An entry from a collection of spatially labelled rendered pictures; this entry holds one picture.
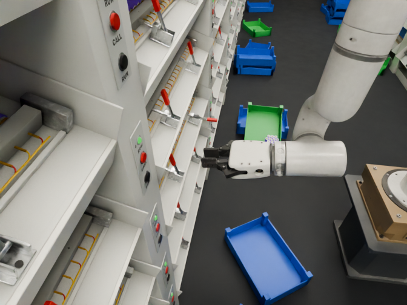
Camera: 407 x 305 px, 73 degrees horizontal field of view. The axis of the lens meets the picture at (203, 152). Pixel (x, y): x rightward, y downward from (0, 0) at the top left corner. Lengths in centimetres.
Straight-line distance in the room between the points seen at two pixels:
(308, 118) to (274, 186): 77
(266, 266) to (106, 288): 85
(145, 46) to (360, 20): 35
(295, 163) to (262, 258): 63
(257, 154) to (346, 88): 24
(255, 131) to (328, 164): 102
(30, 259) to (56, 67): 18
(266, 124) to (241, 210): 59
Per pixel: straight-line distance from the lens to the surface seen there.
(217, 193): 138
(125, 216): 47
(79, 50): 30
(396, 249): 108
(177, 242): 90
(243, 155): 68
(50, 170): 31
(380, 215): 105
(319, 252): 130
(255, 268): 120
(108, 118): 32
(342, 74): 56
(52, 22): 30
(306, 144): 68
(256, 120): 170
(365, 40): 54
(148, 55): 51
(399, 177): 114
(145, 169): 44
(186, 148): 88
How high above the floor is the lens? 108
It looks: 43 degrees down
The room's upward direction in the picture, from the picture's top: straight up
